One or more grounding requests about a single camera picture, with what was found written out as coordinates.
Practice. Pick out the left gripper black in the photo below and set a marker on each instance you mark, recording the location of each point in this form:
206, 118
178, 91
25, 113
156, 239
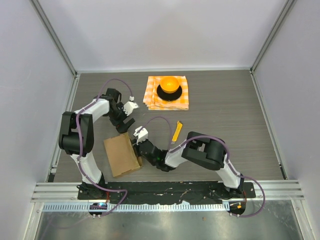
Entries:
122, 128

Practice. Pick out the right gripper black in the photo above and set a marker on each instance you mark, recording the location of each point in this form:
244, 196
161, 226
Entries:
137, 147

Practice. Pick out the brown cardboard express box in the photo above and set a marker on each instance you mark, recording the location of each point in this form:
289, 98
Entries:
121, 155

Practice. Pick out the yellow utility knife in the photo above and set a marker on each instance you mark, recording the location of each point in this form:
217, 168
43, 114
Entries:
177, 131

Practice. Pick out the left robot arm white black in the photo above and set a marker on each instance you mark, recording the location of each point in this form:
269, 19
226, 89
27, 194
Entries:
76, 135

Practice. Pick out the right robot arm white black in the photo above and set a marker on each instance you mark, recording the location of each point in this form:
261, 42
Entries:
203, 150

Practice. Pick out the orange checkered cloth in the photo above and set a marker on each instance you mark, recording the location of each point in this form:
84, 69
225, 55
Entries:
154, 102

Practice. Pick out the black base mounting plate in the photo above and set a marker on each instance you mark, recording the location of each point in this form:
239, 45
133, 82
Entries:
164, 193

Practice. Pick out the black round plate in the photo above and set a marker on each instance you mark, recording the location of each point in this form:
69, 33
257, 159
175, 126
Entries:
169, 97

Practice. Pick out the orange bowl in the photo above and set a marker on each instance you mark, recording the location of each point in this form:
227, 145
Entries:
169, 84

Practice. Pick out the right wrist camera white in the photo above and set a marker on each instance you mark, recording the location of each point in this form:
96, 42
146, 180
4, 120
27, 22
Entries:
140, 134

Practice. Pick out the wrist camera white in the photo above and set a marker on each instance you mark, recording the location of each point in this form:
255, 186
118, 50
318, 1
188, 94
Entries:
129, 107
140, 134

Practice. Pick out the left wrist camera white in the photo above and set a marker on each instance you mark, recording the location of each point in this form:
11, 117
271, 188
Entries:
129, 107

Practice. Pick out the aluminium frame rail front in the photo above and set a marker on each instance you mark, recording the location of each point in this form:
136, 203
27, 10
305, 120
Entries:
67, 191

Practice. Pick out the white slotted cable duct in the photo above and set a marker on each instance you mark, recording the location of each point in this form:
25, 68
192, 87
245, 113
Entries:
97, 207

